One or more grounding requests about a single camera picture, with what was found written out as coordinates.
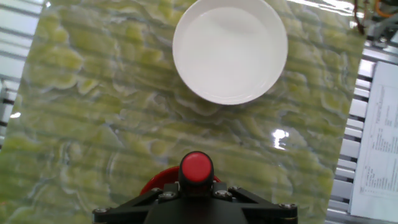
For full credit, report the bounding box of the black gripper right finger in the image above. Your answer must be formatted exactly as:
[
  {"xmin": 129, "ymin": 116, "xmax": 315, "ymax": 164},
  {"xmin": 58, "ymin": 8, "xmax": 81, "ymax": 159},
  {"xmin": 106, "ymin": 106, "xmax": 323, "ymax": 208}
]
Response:
[{"xmin": 213, "ymin": 182, "xmax": 299, "ymax": 224}]

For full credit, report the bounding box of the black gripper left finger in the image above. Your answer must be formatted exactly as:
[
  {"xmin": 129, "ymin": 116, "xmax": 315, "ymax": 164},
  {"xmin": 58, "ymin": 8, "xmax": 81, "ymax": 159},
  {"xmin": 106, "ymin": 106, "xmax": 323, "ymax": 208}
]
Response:
[{"xmin": 92, "ymin": 182, "xmax": 180, "ymax": 224}]

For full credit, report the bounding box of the black ladle spoon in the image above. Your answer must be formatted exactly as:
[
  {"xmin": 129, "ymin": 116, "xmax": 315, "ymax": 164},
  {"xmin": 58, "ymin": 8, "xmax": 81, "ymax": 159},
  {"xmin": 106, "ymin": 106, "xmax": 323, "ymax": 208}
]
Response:
[{"xmin": 178, "ymin": 151, "xmax": 215, "ymax": 197}]

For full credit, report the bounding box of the red bowl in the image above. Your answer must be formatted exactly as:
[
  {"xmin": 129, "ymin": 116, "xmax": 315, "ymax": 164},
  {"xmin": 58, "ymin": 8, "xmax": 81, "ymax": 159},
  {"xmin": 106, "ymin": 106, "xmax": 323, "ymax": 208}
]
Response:
[{"xmin": 139, "ymin": 166, "xmax": 222, "ymax": 196}]

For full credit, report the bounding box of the white bowl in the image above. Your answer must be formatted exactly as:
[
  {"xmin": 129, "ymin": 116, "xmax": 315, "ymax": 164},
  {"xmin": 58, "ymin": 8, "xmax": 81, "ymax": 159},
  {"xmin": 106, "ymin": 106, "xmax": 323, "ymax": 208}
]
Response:
[{"xmin": 172, "ymin": 0, "xmax": 289, "ymax": 106}]

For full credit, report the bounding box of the green marble pattern mat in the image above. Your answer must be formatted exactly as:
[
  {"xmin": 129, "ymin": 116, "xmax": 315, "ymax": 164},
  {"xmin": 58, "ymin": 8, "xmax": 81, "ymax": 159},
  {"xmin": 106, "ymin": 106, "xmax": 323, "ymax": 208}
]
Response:
[{"xmin": 0, "ymin": 0, "xmax": 368, "ymax": 224}]

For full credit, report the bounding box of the printed table paper sheet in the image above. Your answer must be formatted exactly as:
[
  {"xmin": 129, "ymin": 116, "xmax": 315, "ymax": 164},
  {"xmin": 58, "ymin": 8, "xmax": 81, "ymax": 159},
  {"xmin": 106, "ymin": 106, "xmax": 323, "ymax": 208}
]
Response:
[{"xmin": 349, "ymin": 61, "xmax": 398, "ymax": 223}]

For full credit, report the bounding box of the red brown wire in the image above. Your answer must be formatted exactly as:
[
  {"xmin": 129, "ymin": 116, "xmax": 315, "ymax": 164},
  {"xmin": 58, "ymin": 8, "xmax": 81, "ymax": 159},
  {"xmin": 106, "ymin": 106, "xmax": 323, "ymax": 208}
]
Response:
[{"xmin": 353, "ymin": 0, "xmax": 370, "ymax": 35}]

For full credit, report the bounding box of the small metal bracket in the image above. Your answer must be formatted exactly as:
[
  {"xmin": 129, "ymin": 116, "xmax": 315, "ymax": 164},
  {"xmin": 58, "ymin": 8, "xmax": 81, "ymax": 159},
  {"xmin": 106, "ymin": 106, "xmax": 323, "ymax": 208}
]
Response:
[{"xmin": 366, "ymin": 17, "xmax": 398, "ymax": 44}]

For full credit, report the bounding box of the orange wire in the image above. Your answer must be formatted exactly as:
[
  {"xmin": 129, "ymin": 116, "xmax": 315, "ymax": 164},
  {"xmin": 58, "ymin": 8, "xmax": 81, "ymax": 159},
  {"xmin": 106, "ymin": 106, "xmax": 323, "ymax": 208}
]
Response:
[{"xmin": 374, "ymin": 0, "xmax": 393, "ymax": 19}]

